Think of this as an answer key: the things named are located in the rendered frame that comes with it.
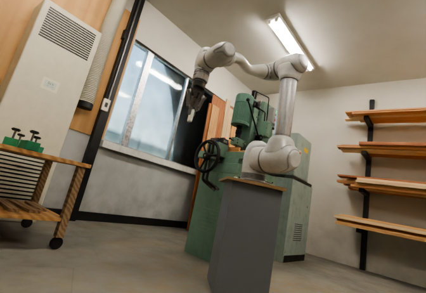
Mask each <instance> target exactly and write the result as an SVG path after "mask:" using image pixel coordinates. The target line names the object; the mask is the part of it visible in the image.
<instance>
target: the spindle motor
mask: <svg viewBox="0 0 426 293"><path fill-rule="evenodd" d="M247 98H250V101H249V102H250V106H251V109H252V106H253V102H254V97H253V96H252V95H251V94H248V93H238V94H237V96H236V100H235V106H234V109H233V116H232V120H231V125H232V126H234V127H236V126H237V125H241V126H243V127H242V129H246V128H249V124H250V117H251V112H250V108H249V104H248V102H247V101H246V99H247Z"/></svg>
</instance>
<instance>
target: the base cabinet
mask: <svg viewBox="0 0 426 293"><path fill-rule="evenodd" d="M227 176H230V177H234V176H239V177H240V176H241V175H239V174H229V173H217V172H209V177H208V179H209V181H211V182H212V183H213V184H215V185H216V186H217V187H218V188H219V190H218V191H217V190H215V191H213V190H212V189H211V188H209V187H208V186H207V185H206V184H205V183H204V182H203V181H202V173H201V175H200V180H199V184H198V189H197V194H196V198H195V203H194V207H193V212H192V216H191V221H190V227H189V230H188V236H187V239H186V245H185V248H184V251H185V252H187V253H190V254H192V255H194V256H196V257H199V258H200V259H203V260H205V261H207V262H210V257H211V253H212V247H213V243H214V237H215V233H216V227H217V220H218V217H219V210H220V206H221V200H222V196H223V190H224V184H225V183H223V182H220V181H219V179H221V178H225V177H227Z"/></svg>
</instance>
